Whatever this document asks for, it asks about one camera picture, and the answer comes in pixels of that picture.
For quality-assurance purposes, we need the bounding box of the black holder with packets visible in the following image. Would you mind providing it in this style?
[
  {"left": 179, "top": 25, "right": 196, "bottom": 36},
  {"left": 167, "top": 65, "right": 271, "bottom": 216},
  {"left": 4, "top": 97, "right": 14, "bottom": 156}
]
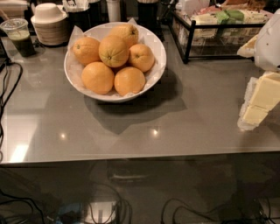
[{"left": 62, "top": 0, "right": 91, "bottom": 31}]

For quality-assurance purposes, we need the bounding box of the orange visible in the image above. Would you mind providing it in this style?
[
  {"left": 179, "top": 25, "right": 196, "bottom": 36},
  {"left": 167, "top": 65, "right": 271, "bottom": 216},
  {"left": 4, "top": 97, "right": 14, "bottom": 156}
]
[
  {"left": 115, "top": 66, "right": 146, "bottom": 96},
  {"left": 72, "top": 37, "right": 100, "bottom": 66},
  {"left": 99, "top": 35, "right": 130, "bottom": 67},
  {"left": 81, "top": 62, "right": 115, "bottom": 95},
  {"left": 128, "top": 44, "right": 155, "bottom": 73},
  {"left": 109, "top": 23, "right": 139, "bottom": 47}
]

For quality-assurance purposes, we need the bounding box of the white paper cup stack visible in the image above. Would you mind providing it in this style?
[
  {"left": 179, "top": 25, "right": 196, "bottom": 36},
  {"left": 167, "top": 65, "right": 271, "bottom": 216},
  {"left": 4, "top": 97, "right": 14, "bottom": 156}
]
[{"left": 106, "top": 0, "right": 121, "bottom": 22}]

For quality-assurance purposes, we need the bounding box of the white paper bowl liner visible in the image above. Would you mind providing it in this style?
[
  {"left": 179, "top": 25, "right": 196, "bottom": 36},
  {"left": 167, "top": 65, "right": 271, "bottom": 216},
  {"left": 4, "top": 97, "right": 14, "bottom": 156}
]
[{"left": 66, "top": 17, "right": 163, "bottom": 98}]

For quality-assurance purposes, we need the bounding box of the plastic cup with green drink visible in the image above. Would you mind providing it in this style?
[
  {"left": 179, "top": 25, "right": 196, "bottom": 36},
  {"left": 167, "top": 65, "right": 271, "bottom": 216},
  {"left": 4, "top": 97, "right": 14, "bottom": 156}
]
[{"left": 0, "top": 18, "right": 36, "bottom": 57}]

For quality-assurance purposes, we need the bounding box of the black wire basket with packets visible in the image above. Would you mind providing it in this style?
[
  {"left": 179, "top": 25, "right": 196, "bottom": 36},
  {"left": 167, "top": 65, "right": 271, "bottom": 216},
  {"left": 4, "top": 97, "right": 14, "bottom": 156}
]
[{"left": 168, "top": 0, "right": 272, "bottom": 63}]

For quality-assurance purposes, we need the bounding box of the black cable on left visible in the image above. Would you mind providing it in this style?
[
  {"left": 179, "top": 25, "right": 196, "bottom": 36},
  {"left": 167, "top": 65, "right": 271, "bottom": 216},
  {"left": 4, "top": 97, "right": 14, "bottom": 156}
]
[{"left": 0, "top": 55, "right": 24, "bottom": 163}]

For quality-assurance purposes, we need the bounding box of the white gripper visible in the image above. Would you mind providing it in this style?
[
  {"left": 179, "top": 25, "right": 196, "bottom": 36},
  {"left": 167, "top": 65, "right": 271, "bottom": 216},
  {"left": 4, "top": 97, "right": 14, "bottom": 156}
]
[{"left": 237, "top": 9, "right": 280, "bottom": 130}]

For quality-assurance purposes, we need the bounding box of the stack of paper bowls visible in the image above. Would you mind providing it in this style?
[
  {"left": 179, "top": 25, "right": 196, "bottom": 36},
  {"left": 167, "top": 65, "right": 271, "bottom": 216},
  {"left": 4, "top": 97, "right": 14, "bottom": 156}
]
[{"left": 31, "top": 3, "right": 70, "bottom": 46}]

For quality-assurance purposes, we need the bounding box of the white ceramic bowl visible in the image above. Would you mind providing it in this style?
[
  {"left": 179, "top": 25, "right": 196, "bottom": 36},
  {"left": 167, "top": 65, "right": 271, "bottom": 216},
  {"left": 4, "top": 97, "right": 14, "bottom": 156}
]
[{"left": 63, "top": 21, "right": 167, "bottom": 103}]

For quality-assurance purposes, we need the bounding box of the black canister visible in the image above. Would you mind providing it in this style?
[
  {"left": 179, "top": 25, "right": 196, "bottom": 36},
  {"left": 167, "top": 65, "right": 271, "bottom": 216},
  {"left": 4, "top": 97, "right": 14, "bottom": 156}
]
[{"left": 137, "top": 0, "right": 158, "bottom": 31}]

